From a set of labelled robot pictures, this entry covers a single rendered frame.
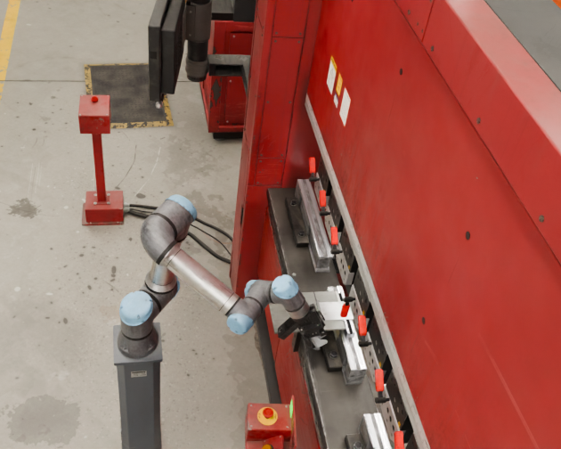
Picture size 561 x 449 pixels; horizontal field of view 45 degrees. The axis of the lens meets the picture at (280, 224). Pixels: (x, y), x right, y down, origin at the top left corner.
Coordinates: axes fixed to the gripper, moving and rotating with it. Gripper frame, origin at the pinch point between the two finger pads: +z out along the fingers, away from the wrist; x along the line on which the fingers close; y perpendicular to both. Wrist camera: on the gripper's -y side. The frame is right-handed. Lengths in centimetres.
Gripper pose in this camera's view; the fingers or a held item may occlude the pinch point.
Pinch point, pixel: (315, 346)
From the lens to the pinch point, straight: 242.3
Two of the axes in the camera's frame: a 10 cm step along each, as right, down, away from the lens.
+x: -0.4, -6.5, 7.6
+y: 9.2, -3.3, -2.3
